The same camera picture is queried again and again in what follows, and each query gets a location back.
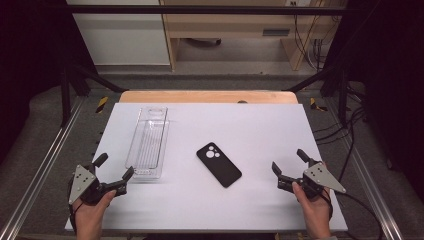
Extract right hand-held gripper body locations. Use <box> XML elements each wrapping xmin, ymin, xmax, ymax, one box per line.
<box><xmin>277</xmin><ymin>159</ymin><xmax>348</xmax><ymax>201</ymax></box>

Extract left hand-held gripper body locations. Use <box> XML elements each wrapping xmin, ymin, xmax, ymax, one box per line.
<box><xmin>68</xmin><ymin>162</ymin><xmax>128</xmax><ymax>206</ymax></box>

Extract clear plastic box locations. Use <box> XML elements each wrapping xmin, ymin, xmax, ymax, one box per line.
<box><xmin>124</xmin><ymin>105</ymin><xmax>171</xmax><ymax>181</ymax></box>

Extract black phone case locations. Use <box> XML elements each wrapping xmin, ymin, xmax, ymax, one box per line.
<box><xmin>195</xmin><ymin>141</ymin><xmax>243</xmax><ymax>189</ymax></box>

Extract person's left hand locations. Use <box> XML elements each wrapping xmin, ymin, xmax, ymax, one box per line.
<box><xmin>72</xmin><ymin>189</ymin><xmax>118</xmax><ymax>232</ymax></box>

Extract person's right hand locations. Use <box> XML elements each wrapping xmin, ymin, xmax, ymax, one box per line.
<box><xmin>291</xmin><ymin>181</ymin><xmax>334</xmax><ymax>232</ymax></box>

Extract yellow black tape strip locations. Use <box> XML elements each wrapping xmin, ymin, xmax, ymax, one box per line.
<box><xmin>308</xmin><ymin>97</ymin><xmax>329</xmax><ymax>113</ymax></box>
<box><xmin>95</xmin><ymin>96</ymin><xmax>110</xmax><ymax>115</ymax></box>

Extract white table cover sheet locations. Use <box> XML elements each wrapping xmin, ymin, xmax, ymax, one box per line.
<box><xmin>64</xmin><ymin>102</ymin><xmax>349</xmax><ymax>233</ymax></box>

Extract wooden table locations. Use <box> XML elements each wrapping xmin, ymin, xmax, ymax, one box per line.
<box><xmin>118</xmin><ymin>89</ymin><xmax>299</xmax><ymax>105</ymax></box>

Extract black curtain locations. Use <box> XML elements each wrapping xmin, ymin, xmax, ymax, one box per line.
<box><xmin>322</xmin><ymin>0</ymin><xmax>424</xmax><ymax>203</ymax></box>
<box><xmin>0</xmin><ymin>0</ymin><xmax>98</xmax><ymax>165</ymax></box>

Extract white cabinet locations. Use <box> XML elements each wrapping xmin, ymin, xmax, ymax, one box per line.
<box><xmin>65</xmin><ymin>0</ymin><xmax>172</xmax><ymax>67</ymax></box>

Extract grey rectangular plate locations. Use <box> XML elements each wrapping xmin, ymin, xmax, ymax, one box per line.
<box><xmin>262</xmin><ymin>28</ymin><xmax>291</xmax><ymax>37</ymax></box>

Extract light wooden desk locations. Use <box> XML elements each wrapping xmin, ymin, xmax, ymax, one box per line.
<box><xmin>158</xmin><ymin>0</ymin><xmax>348</xmax><ymax>72</ymax></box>

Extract white power strip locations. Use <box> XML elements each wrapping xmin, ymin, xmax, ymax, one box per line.
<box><xmin>285</xmin><ymin>0</ymin><xmax>313</xmax><ymax>8</ymax></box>

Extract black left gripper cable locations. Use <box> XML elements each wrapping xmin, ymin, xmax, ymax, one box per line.
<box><xmin>67</xmin><ymin>181</ymin><xmax>84</xmax><ymax>236</ymax></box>

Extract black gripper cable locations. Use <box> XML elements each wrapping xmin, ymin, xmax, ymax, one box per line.
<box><xmin>328</xmin><ymin>190</ymin><xmax>385</xmax><ymax>240</ymax></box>
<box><xmin>67</xmin><ymin>181</ymin><xmax>84</xmax><ymax>236</ymax></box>

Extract aluminium rail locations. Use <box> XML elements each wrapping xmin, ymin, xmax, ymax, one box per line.
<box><xmin>323</xmin><ymin>99</ymin><xmax>405</xmax><ymax>240</ymax></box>
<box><xmin>0</xmin><ymin>95</ymin><xmax>86</xmax><ymax>240</ymax></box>

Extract black floor cables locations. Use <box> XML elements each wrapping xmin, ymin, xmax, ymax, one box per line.
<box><xmin>314</xmin><ymin>84</ymin><xmax>368</xmax><ymax>184</ymax></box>

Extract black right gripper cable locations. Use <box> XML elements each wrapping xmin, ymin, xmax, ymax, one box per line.
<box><xmin>328</xmin><ymin>190</ymin><xmax>385</xmax><ymax>240</ymax></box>

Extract black frame strut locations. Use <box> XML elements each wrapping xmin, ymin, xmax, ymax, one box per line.
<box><xmin>59</xmin><ymin>62</ymin><xmax>130</xmax><ymax>128</ymax></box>
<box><xmin>282</xmin><ymin>63</ymin><xmax>352</xmax><ymax>128</ymax></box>

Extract bundle of hanging cables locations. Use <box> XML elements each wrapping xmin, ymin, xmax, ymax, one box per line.
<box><xmin>292</xmin><ymin>0</ymin><xmax>336</xmax><ymax>72</ymax></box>

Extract black horizontal frame bar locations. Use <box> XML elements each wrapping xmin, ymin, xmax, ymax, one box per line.
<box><xmin>64</xmin><ymin>4</ymin><xmax>353</xmax><ymax>16</ymax></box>

